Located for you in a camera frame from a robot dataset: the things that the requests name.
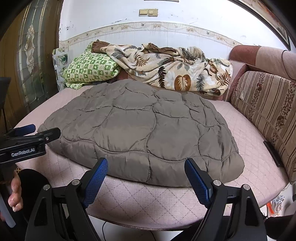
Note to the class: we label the wooden glass panel door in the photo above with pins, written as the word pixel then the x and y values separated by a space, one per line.
pixel 28 37

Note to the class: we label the pink quilted mattress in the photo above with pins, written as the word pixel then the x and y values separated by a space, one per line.
pixel 153 207

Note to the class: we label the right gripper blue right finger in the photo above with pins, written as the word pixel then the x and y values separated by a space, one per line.
pixel 200 182

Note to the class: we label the floral plastic bag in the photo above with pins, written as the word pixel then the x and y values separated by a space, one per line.
pixel 60 63

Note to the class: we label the grey quilted hooded jacket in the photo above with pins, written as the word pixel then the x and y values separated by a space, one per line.
pixel 145 134

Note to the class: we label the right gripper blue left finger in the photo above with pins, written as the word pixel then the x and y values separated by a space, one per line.
pixel 92 181

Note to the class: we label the pink sofa armrest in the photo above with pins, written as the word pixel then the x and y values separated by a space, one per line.
pixel 263 59

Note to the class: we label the beige wall switch plate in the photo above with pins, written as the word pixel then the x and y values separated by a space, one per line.
pixel 148 12

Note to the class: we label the black phone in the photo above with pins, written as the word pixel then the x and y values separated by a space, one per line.
pixel 276 157

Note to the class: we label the person's left hand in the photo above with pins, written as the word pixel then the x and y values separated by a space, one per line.
pixel 15 200

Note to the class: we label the leaf print beige blanket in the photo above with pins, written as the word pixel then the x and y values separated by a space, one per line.
pixel 179 69

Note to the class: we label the orange white item on floor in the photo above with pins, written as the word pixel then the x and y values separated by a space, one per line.
pixel 274 207

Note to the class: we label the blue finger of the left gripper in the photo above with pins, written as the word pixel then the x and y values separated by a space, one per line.
pixel 22 131
pixel 50 135

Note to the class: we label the striped floral sofa cushion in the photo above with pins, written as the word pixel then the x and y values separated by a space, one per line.
pixel 268 101

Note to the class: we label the green checkered pillow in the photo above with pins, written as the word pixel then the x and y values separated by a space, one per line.
pixel 90 67

